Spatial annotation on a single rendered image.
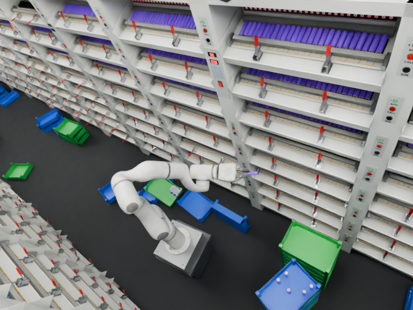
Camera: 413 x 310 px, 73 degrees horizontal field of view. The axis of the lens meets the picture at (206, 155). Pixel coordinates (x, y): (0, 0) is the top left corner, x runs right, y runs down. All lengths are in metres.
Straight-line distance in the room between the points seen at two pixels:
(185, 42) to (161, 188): 1.65
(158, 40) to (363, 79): 0.95
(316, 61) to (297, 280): 1.24
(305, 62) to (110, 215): 2.36
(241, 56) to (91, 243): 2.27
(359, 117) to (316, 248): 0.96
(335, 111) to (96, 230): 2.41
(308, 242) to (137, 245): 1.48
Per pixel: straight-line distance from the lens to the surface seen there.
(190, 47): 1.37
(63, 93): 3.72
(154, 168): 1.37
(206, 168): 1.57
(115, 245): 2.79
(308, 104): 1.23
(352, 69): 1.07
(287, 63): 1.12
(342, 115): 1.20
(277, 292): 1.84
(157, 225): 1.65
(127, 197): 1.38
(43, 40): 2.83
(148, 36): 1.58
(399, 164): 1.34
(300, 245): 1.90
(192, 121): 1.86
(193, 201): 2.62
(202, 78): 1.49
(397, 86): 1.03
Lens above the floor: 2.21
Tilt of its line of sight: 50 degrees down
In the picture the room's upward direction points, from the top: 24 degrees counter-clockwise
